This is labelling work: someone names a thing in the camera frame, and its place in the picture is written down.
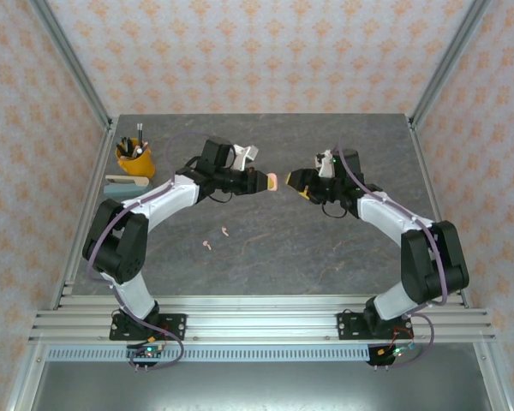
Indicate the pink round charging case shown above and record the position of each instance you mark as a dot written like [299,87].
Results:
[273,180]

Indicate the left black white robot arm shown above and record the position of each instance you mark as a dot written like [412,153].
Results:
[167,197]

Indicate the orange pen cup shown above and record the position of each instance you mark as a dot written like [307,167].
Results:
[139,164]

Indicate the white-tipped pen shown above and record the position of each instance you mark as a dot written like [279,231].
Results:
[141,150]

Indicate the tall black silver-tipped pen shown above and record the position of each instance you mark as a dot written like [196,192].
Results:
[140,133]

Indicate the teal beige stapler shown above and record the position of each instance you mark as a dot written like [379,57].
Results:
[120,191]

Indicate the black marker pen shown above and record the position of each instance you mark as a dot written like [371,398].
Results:
[124,144]

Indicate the grey metal shelf panel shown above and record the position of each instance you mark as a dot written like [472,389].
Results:
[261,385]

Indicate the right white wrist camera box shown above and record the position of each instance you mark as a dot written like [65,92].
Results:
[325,164]

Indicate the aluminium table side rail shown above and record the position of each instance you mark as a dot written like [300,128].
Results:
[426,171]
[104,150]

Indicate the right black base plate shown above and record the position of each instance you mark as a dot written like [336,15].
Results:
[349,326]

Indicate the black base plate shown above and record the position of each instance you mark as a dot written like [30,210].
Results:
[173,325]
[349,326]

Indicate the aluminium mounting rail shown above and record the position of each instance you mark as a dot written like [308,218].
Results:
[261,325]

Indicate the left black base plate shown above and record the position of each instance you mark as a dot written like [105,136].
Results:
[173,325]

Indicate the aluminium frame post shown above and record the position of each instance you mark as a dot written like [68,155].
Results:
[447,64]
[73,64]

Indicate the aluminium frame leg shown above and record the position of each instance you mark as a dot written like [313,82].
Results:
[23,381]
[494,381]

